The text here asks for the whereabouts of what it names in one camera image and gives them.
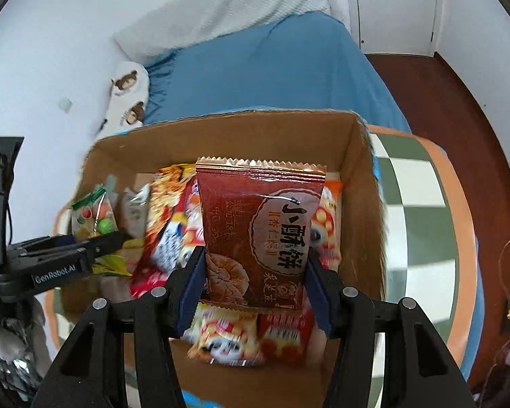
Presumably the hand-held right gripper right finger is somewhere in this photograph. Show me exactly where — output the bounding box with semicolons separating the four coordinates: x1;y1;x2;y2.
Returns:
307;253;479;408

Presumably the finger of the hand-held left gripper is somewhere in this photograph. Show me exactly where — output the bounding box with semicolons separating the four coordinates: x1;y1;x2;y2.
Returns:
87;231;126;271

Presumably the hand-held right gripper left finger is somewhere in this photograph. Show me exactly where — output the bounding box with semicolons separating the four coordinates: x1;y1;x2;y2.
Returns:
28;246;207;408

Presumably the green clear candy packet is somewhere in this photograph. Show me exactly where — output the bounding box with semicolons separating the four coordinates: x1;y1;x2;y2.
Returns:
70;184;133;278

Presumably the small silver snack packet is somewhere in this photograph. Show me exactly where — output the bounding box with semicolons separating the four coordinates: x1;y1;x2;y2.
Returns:
119;184;152;239

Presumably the brown biscuit packet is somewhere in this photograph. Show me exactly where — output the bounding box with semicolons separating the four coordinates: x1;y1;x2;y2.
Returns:
195;156;327;311

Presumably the brown cardboard box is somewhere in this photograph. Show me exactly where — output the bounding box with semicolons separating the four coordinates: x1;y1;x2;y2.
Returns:
53;109;388;408

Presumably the yellow red round-snack packet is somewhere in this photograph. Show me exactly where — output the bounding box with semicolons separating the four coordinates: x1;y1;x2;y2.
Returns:
187;300;267;367

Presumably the red cracker packet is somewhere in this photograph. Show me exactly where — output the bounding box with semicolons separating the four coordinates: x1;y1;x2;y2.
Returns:
257;308;316;367

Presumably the yellow red noodle packet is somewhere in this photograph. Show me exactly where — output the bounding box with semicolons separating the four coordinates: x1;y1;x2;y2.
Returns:
130;164;205;301

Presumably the orange panda snack packet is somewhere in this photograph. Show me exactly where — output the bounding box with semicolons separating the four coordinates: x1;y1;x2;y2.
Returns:
309;181;344;273

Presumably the crumpled silver foil bag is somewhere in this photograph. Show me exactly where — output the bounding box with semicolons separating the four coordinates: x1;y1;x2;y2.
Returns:
0;297;44;405

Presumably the green white checkered table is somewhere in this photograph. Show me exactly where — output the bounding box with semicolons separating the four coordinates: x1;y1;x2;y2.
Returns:
45;124;479;408

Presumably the white bear-print pillow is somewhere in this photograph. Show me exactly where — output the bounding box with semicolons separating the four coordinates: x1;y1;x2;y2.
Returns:
98;62;151;137

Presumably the blue bedsheet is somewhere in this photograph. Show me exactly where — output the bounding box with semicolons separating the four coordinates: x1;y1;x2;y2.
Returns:
142;11;413;135

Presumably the white textured blanket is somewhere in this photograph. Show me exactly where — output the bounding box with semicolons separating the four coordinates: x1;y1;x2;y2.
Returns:
113;0;330;65

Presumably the white door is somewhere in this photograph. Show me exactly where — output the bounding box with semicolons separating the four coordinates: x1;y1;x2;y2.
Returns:
342;0;448;58

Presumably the thin white cable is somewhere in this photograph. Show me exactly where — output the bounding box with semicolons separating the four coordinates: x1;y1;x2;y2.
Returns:
494;238;510;304

